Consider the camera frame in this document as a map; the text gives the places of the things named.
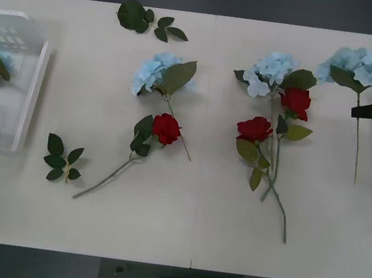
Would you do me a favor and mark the red rose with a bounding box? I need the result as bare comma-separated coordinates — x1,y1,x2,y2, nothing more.
222,114,302,245
71,102,185,212
259,84,319,207

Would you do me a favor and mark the loose dark green leaf twig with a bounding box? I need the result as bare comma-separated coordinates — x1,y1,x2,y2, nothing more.
113,0,193,46

